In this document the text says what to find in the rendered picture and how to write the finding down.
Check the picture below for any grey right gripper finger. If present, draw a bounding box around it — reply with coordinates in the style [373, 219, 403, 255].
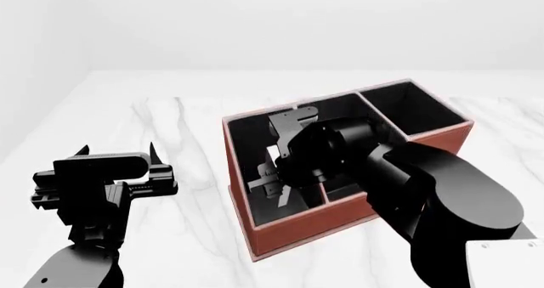
[267, 105, 320, 150]
[247, 161, 295, 207]

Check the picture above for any red-brown caddy with black compartments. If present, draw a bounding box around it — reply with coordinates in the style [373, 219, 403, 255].
[221, 76, 474, 263]

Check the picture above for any white robot torso panel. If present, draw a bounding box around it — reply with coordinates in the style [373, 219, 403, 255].
[464, 237, 544, 288]

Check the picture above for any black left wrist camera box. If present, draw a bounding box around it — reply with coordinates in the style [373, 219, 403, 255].
[52, 151, 153, 182]

